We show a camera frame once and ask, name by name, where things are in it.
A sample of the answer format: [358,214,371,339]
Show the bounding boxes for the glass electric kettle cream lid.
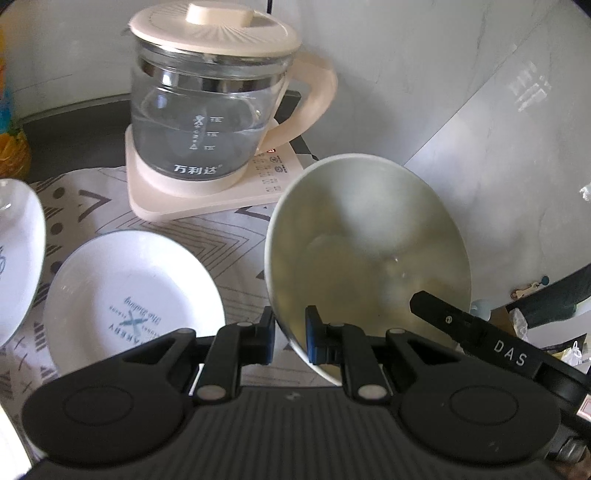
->
[129,1,338,182]

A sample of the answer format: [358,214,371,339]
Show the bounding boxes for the white blue-rimmed plate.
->
[0,179,46,344]

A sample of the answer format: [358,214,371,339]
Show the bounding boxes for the cream kettle heating base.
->
[125,127,315,222]

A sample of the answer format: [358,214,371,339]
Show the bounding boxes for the white printed plate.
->
[43,230,225,375]

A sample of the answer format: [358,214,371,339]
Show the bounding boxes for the patterned white table cloth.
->
[0,165,343,416]

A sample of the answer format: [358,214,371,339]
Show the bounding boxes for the orange juice bottle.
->
[0,33,32,180]

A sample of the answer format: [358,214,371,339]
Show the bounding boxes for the white bowl with floral pattern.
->
[264,153,472,361]

